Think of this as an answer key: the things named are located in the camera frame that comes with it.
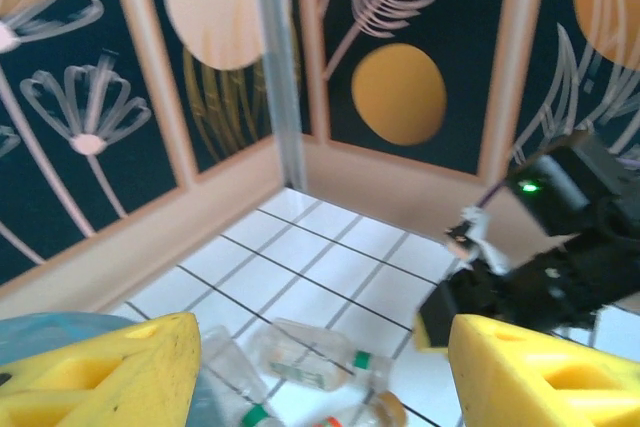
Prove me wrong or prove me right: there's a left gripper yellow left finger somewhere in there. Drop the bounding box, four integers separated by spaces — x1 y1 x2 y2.
0 311 204 427

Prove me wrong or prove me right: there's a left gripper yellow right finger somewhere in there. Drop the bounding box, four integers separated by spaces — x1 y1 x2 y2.
447 314 640 427

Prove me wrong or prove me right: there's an orange label bottle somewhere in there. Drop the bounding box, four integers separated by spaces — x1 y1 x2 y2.
314 390 409 427

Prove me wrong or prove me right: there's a clear bottle green cap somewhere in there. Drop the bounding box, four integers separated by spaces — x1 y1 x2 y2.
199 326 281 427
249 319 394 393

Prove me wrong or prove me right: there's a blue trash bin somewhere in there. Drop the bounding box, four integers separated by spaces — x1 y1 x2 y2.
0 310 226 427

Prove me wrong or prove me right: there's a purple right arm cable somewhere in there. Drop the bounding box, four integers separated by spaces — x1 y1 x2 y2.
477 179 509 211

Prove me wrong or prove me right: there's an aluminium frame post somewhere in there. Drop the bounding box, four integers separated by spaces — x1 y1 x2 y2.
252 0 307 194

